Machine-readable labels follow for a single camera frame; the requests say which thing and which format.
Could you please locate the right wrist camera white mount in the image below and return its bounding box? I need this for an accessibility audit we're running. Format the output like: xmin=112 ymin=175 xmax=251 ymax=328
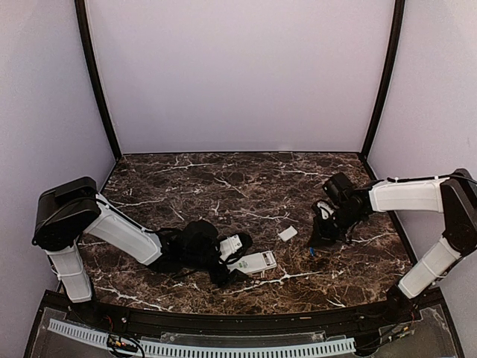
xmin=315 ymin=200 xmax=335 ymax=220

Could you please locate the black frame post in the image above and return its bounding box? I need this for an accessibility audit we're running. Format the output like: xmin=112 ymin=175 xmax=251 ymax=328
xmin=360 ymin=0 xmax=405 ymax=161
xmin=74 ymin=0 xmax=122 ymax=161

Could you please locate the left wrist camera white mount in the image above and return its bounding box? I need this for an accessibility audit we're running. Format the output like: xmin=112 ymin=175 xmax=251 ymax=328
xmin=219 ymin=233 xmax=253 ymax=263

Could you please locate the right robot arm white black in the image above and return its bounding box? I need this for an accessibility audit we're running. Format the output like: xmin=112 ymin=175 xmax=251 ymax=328
xmin=308 ymin=169 xmax=476 ymax=324

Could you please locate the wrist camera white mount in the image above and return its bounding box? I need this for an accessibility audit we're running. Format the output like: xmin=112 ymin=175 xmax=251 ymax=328
xmin=219 ymin=233 xmax=253 ymax=263
xmin=315 ymin=200 xmax=335 ymax=220

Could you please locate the left black frame post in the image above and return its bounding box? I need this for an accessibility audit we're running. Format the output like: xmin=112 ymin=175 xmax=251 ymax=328
xmin=74 ymin=0 xmax=122 ymax=161

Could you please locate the black front rail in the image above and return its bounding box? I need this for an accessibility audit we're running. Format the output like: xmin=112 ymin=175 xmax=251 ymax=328
xmin=40 ymin=290 xmax=421 ymax=336

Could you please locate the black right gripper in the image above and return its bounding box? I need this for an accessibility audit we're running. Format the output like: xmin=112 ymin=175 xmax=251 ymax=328
xmin=309 ymin=205 xmax=364 ymax=247

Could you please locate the white slotted cable duct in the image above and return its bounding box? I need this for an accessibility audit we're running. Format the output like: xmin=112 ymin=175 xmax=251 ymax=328
xmin=48 ymin=318 xmax=356 ymax=357

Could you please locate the white remote control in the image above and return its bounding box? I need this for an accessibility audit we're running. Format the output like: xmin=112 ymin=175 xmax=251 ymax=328
xmin=227 ymin=251 xmax=277 ymax=274

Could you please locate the white battery cover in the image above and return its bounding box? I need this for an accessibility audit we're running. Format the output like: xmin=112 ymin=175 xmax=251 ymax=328
xmin=278 ymin=226 xmax=297 ymax=242

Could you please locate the right black frame post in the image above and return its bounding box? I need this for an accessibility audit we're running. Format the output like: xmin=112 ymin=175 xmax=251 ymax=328
xmin=360 ymin=0 xmax=405 ymax=161

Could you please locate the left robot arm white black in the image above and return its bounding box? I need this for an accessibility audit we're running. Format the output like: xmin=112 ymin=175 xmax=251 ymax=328
xmin=32 ymin=177 xmax=236 ymax=325

